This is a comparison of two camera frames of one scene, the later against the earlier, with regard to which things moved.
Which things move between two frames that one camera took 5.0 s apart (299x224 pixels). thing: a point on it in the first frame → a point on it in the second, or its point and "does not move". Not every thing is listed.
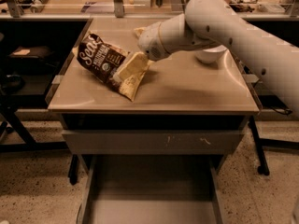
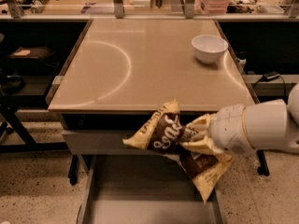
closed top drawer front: (153, 141) does not move
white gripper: (149, 42) → (226, 129)
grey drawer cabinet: (158, 157) does not move
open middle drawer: (152, 189) does not move
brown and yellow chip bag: (101, 60) → (162, 132)
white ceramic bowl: (211, 55) does not move
